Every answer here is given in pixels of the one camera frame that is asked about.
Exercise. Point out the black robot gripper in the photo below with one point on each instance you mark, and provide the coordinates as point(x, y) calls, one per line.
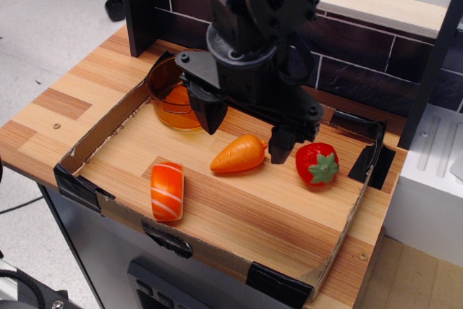
point(265, 83)

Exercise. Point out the orange toy carrot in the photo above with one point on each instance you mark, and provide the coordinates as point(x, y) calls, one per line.
point(244, 153)

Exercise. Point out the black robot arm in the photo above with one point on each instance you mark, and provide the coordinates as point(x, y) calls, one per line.
point(249, 24)

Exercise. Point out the amber transparent pot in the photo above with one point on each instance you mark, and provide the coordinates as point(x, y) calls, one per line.
point(169, 91)

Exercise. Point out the cardboard fence with black tape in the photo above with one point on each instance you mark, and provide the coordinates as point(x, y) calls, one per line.
point(258, 239)

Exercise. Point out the red toy strawberry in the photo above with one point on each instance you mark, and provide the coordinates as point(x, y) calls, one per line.
point(317, 164)

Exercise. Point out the salmon sushi toy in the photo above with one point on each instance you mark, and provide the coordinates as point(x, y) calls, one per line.
point(167, 191)

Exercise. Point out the dark brick backsplash panel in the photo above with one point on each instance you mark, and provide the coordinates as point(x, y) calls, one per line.
point(385, 54)

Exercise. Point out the black office chair wheel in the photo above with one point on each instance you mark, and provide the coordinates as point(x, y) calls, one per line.
point(115, 10)

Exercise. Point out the white aluminium block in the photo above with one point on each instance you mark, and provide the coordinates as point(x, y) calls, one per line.
point(426, 208)

